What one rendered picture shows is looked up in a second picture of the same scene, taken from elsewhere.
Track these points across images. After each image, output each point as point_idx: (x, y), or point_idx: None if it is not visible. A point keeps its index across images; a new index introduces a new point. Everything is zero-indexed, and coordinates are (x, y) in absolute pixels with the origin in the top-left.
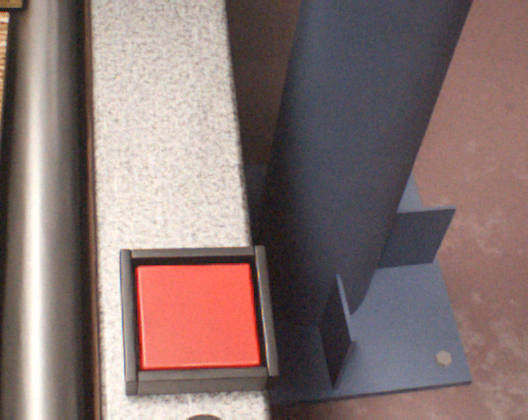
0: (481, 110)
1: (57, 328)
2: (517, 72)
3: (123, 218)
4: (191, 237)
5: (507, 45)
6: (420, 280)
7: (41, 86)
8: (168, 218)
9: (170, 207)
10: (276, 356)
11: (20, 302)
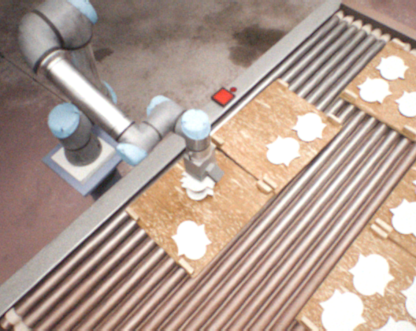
0: (65, 227)
1: (235, 106)
2: (48, 228)
3: (218, 112)
4: (214, 105)
5: (41, 235)
6: None
7: (212, 130)
8: (214, 109)
9: (213, 109)
10: (221, 87)
11: (236, 111)
